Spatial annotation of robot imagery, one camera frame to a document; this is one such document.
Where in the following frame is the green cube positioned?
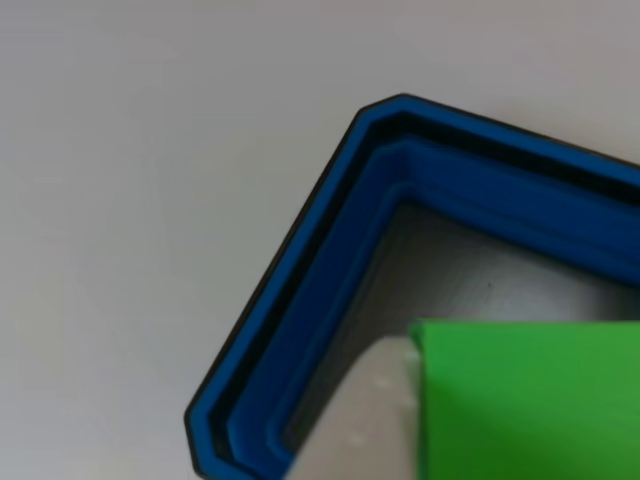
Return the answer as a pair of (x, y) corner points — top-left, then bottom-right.
(408, 318), (640, 480)

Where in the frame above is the blue square box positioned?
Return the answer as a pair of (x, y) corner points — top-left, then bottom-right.
(183, 92), (640, 480)

